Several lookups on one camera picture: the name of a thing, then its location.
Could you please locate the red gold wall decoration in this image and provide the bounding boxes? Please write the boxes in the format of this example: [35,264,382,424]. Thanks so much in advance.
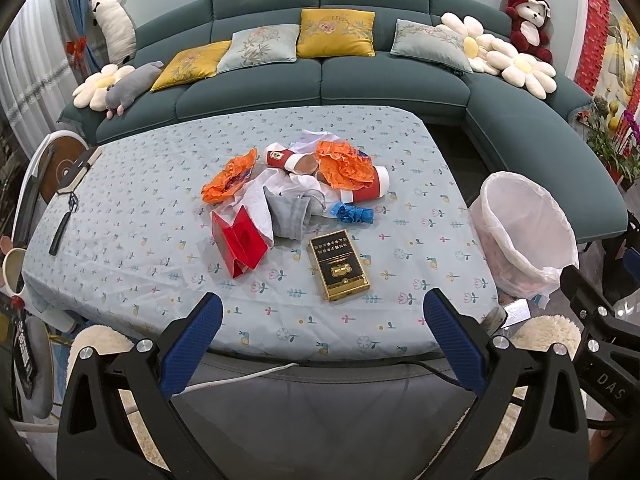
[574,0,639,115]

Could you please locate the left white flower cushion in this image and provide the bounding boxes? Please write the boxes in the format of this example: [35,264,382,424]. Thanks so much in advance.
[72,64,134,112]

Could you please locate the white tissue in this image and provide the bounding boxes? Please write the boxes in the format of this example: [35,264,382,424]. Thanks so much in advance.
[214,168,333,246]

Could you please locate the round wooden white chair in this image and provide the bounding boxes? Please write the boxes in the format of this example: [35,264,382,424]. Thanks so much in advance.
[11,130,101,247]

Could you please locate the white sheep plush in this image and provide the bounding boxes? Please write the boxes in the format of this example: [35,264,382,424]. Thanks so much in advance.
[89,0,137,65]

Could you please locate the gold black cigarette box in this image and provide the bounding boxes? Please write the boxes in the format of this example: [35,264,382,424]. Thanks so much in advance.
[309,230,370,301]

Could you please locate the floral light blue tablecloth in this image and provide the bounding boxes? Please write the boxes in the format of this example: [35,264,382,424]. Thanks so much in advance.
[22,106,503,362]

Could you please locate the yellow embroidered cushion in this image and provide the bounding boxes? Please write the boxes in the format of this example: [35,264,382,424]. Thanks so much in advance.
[151,40,231,92]
[296,8,375,58]

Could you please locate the grey mouse plush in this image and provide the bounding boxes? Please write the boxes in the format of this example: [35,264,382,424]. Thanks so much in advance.
[105,61,164,119]

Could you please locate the trash bin with white liner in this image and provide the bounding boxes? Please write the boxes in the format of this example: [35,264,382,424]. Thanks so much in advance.
[469,171,579,308]

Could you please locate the right yellow embroidered cushion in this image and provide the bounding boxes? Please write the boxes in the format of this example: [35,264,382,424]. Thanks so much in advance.
[296,8,375,58]

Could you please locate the grey-green embroidered cushion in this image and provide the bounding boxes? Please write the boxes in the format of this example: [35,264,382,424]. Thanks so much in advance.
[217,24,299,74]
[390,18,472,74]

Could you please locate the grey cloth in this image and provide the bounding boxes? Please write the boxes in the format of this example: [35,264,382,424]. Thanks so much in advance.
[264,188,324,240]

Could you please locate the orange wrapper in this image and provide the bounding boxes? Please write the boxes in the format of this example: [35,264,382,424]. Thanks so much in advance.
[314,141,376,191]
[201,148,258,204]

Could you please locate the potted orchid plants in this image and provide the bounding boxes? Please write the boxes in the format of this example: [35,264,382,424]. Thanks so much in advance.
[578,96,639,192]

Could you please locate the blue wrapper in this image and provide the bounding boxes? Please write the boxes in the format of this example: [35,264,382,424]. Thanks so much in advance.
[330,203,374,224]

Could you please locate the teal sectional sofa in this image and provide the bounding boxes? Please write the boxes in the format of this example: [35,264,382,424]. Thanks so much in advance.
[58,0,628,243]

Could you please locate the white cable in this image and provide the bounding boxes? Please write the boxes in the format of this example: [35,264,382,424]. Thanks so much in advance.
[179,362,301,396]

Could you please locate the red white teddy bear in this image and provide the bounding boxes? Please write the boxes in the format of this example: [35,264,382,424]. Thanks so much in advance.
[504,0,552,64]

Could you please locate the flower cushion near bear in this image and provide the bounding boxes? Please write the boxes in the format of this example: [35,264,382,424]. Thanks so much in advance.
[486,50,558,100]

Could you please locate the flower cushion beside cushions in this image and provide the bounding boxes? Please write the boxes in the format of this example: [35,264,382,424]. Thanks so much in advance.
[437,12,518,75]

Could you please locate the right grey-green embroidered cushion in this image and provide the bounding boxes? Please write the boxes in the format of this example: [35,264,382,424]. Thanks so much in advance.
[390,18,472,74]

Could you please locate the white fluffy rug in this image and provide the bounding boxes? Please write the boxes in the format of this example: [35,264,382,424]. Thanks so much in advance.
[511,314,582,359]

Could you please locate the red white paper cup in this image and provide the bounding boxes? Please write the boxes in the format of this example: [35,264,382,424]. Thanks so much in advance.
[264,143,319,176]
[337,166,390,204]

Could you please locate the left yellow embroidered cushion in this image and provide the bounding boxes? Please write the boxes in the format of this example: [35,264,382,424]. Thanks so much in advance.
[151,40,231,92]

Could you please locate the left grey-green embroidered cushion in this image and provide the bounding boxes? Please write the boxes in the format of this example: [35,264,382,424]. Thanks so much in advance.
[217,24,299,74]

